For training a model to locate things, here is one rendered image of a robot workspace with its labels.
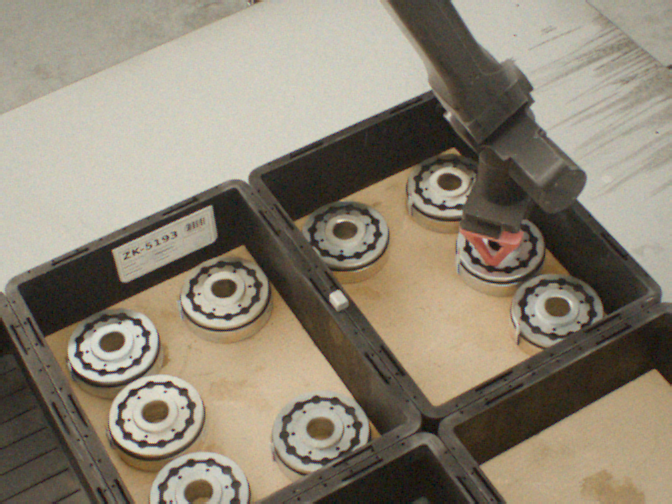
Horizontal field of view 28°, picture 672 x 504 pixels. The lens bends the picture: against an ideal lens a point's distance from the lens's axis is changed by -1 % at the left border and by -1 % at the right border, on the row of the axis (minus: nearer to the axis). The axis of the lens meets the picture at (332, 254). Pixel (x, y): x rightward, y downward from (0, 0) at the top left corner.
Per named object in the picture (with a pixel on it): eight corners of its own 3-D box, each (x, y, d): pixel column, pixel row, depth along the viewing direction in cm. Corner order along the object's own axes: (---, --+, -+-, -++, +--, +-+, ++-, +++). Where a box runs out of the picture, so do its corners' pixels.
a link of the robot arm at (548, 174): (502, 51, 132) (438, 109, 133) (574, 118, 126) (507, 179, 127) (538, 107, 142) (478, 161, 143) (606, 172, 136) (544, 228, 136)
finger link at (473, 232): (533, 240, 153) (538, 186, 146) (514, 287, 149) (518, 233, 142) (477, 225, 155) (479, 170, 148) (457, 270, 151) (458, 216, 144)
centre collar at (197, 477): (166, 488, 135) (165, 485, 135) (209, 466, 136) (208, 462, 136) (188, 525, 132) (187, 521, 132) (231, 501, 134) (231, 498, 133)
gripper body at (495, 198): (544, 172, 149) (549, 126, 143) (517, 238, 143) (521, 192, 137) (489, 158, 151) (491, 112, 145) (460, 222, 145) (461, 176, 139)
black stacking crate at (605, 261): (253, 241, 162) (244, 177, 154) (456, 146, 171) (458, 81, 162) (429, 483, 140) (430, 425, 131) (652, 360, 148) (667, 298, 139)
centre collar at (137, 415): (125, 407, 142) (124, 404, 141) (167, 388, 143) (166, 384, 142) (144, 441, 139) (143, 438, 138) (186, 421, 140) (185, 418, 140)
